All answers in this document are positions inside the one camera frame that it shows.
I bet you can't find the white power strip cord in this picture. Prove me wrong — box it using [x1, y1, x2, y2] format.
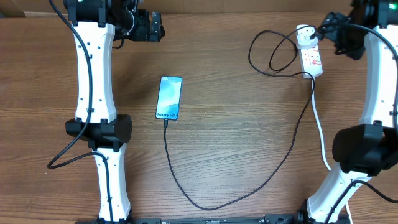
[310, 76, 354, 224]

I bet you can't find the white power strip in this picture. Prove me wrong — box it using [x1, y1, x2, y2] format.
[296, 24, 323, 79]

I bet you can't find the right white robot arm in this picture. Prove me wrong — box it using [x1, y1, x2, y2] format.
[292, 0, 397, 223]

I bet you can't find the white charger plug adapter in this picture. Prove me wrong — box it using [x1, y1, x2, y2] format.
[296, 27, 318, 50]

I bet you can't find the blue Galaxy smartphone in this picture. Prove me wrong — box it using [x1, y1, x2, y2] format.
[155, 76, 183, 120]

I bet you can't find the brown cardboard wall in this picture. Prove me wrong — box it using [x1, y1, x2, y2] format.
[1, 0, 352, 17]

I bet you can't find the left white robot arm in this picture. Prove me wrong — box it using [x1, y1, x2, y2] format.
[64, 0, 165, 223]

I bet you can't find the black charging cable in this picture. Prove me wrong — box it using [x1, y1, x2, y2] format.
[162, 26, 318, 212]

